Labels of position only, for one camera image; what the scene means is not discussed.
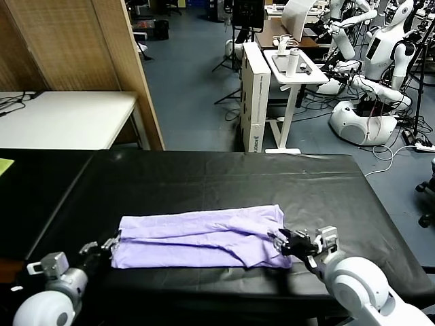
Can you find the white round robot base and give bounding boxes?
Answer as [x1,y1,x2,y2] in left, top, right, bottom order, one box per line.
[223,39,244,57]

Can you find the white tall bottle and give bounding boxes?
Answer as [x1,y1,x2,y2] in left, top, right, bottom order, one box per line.
[284,48,301,78]

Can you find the white small stand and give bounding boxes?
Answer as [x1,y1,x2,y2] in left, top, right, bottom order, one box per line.
[271,35,296,55]

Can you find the grey tablet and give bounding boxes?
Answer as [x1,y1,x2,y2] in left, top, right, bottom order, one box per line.
[271,53,309,74]

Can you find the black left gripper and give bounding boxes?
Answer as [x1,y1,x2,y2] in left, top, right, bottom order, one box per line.
[77,233,121,274]

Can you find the black light stand tripod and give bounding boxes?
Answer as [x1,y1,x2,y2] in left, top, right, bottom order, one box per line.
[211,26,245,106]

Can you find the black office chair base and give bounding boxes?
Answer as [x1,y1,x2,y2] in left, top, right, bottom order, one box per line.
[414,166,435,228]

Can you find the white humanoid robot on base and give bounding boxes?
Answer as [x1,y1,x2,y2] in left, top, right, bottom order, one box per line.
[315,0,422,147]

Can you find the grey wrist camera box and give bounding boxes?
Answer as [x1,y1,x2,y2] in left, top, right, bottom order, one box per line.
[26,251,71,281]
[313,225,341,255]

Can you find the white curved sheet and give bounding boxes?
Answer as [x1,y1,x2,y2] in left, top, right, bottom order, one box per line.
[281,0,315,43]

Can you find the black cable bundle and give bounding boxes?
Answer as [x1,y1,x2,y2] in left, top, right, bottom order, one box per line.
[0,90,40,118]

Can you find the white standing desk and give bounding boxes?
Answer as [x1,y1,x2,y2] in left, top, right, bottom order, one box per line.
[262,49,330,154]

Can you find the tall white cardboard box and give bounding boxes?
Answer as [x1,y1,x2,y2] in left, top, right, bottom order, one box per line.
[239,42,272,153]

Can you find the black waste bin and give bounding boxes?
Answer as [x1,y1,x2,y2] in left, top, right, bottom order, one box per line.
[153,19,170,41]

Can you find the brown wooden desk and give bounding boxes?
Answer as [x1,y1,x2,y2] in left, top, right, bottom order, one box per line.
[254,18,332,50]

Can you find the white floor cable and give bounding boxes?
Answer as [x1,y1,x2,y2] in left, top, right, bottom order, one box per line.
[363,144,417,177]

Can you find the wooden woven partition screen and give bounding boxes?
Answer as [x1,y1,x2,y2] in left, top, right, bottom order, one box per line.
[0,0,167,151]

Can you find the white rectangular table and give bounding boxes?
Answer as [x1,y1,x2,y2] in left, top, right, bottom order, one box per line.
[0,90,150,151]

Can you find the matte black table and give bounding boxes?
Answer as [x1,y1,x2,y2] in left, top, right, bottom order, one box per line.
[0,148,94,262]

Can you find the lavender t-shirt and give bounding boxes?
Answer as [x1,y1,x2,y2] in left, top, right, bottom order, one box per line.
[111,203,294,270]

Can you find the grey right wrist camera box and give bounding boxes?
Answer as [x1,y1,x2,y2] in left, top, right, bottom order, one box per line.
[313,225,341,255]

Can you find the black tall tripod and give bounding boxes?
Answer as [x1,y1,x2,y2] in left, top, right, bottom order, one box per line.
[400,25,435,143]

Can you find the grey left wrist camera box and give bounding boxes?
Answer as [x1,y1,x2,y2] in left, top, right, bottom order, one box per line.
[26,251,71,281]

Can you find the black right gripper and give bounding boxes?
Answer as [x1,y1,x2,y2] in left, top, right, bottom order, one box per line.
[267,228,322,264]

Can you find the black plastic table cover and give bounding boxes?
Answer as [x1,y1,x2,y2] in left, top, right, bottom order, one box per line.
[25,149,435,320]

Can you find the black panel on stand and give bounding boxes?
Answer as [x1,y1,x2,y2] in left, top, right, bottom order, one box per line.
[230,0,265,33]

